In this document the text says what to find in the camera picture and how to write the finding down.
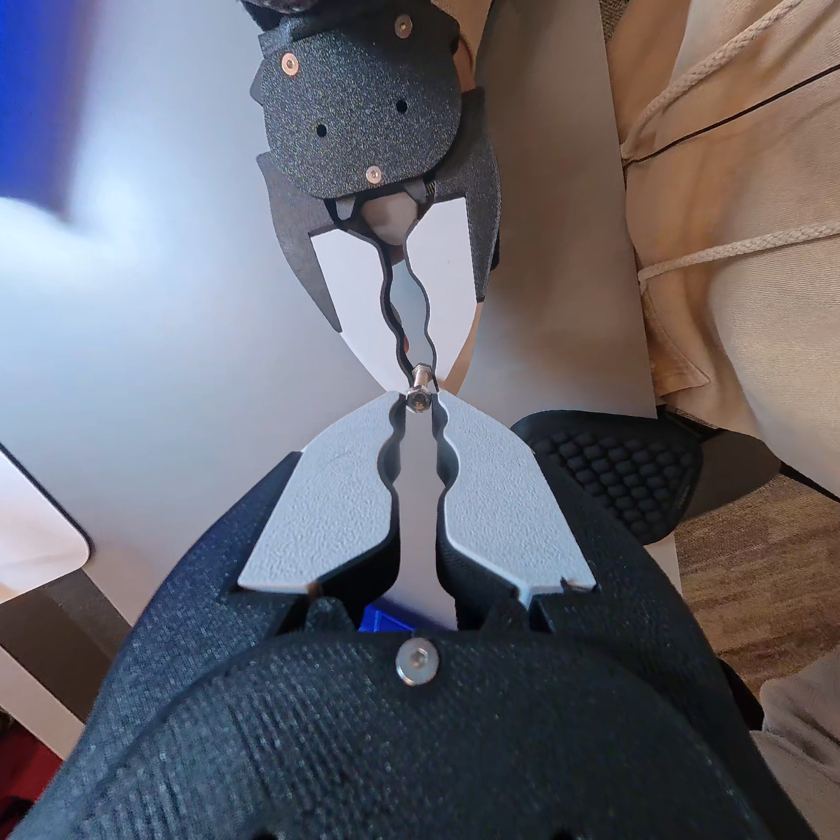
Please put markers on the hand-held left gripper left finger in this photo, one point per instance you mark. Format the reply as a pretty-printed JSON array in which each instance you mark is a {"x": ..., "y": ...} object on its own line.
[{"x": 322, "y": 512}]

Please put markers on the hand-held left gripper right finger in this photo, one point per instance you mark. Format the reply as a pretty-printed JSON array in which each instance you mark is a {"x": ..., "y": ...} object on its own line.
[{"x": 515, "y": 512}]

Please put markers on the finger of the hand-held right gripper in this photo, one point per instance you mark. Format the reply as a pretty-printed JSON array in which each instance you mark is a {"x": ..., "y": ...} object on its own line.
[
  {"x": 449, "y": 282},
  {"x": 355, "y": 289}
]

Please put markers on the thin steel screw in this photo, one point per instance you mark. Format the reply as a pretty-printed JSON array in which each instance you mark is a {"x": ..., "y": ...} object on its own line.
[{"x": 421, "y": 378}]

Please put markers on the person's right hand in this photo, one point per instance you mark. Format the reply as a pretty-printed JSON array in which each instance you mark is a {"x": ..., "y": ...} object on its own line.
[{"x": 473, "y": 40}]

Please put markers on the white document stand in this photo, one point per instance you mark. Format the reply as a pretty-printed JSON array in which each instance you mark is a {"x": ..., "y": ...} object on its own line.
[{"x": 33, "y": 538}]

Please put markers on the person's leg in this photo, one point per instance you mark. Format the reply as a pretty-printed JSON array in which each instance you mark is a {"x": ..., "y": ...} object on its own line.
[{"x": 801, "y": 748}]

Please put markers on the red plastic container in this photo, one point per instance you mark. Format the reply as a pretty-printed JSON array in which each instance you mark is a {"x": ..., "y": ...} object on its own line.
[{"x": 16, "y": 788}]

